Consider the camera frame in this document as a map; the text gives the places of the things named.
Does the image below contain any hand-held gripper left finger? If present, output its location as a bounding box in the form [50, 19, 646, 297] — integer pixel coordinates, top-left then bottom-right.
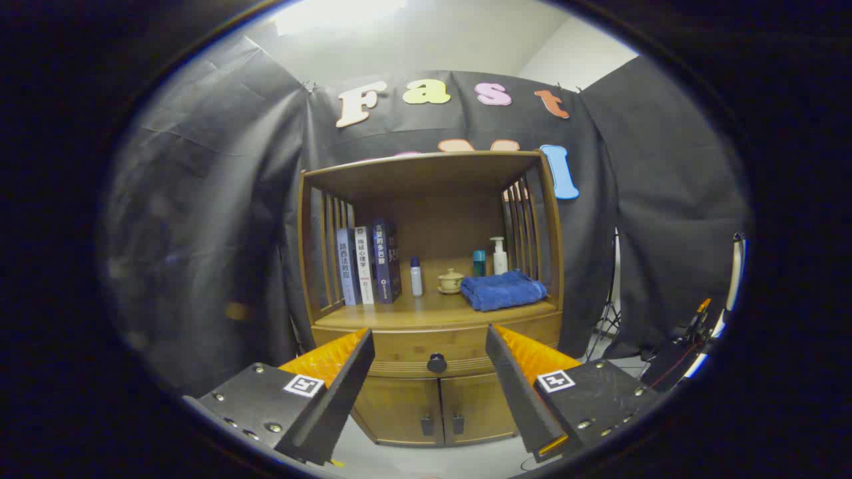
[183, 327, 375, 466]

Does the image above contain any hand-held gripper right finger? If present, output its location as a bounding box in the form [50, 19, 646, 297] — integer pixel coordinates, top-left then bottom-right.
[485, 324, 660, 464]

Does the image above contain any wooden drawer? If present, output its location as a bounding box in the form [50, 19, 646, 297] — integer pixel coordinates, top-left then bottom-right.
[312, 313, 563, 380]

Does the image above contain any wooden cabinet door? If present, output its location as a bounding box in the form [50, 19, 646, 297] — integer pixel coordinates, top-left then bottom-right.
[351, 376, 445, 446]
[441, 373, 520, 444]

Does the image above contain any wooden countertop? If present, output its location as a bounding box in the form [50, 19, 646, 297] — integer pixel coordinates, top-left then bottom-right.
[313, 283, 558, 331]

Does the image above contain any wooden cabinet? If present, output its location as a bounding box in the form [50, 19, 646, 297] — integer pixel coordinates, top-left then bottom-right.
[296, 150, 566, 448]

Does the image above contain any blue folded towel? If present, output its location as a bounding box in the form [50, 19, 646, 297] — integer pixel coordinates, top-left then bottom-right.
[460, 269, 548, 313]

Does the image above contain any black tripod stand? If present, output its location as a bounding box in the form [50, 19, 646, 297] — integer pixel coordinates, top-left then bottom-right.
[589, 230, 623, 360]

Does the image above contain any light blue book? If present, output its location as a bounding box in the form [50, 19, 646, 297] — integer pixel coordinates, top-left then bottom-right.
[336, 228, 361, 307]

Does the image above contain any white book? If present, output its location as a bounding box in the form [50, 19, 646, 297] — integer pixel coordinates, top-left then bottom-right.
[353, 225, 377, 305]

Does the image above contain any dark blue book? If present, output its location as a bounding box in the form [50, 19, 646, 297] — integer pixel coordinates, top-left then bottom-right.
[371, 218, 403, 305]

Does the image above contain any black equipment with orange clamp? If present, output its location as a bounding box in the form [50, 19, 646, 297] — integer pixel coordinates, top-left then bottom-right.
[642, 298, 723, 393]

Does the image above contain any white board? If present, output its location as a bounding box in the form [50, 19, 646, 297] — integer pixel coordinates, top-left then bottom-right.
[722, 233, 747, 313]

